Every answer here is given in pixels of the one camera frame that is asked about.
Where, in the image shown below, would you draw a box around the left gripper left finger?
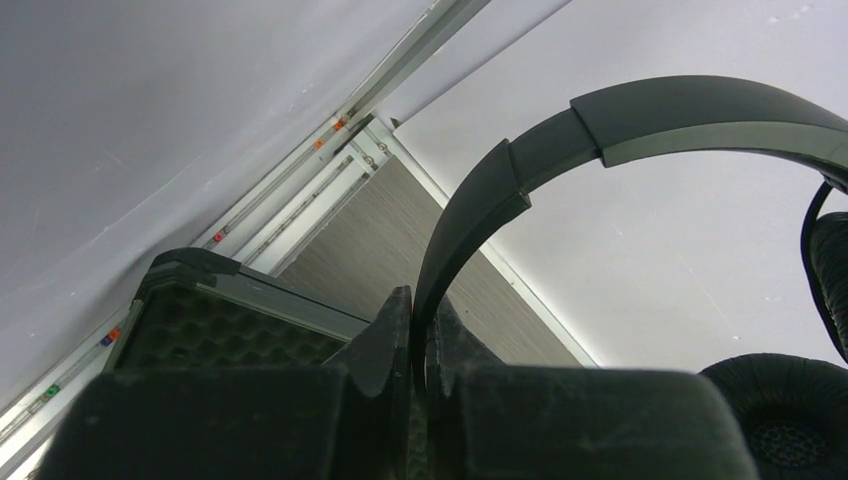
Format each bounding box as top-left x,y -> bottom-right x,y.
37,286 -> 412,479

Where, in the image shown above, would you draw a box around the black small headphones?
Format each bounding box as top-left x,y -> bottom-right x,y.
410,76 -> 847,479

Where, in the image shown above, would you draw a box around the black poker chip case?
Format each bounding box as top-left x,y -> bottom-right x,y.
105,247 -> 370,370

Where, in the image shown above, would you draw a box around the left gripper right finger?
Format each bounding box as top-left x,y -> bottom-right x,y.
426,300 -> 757,479

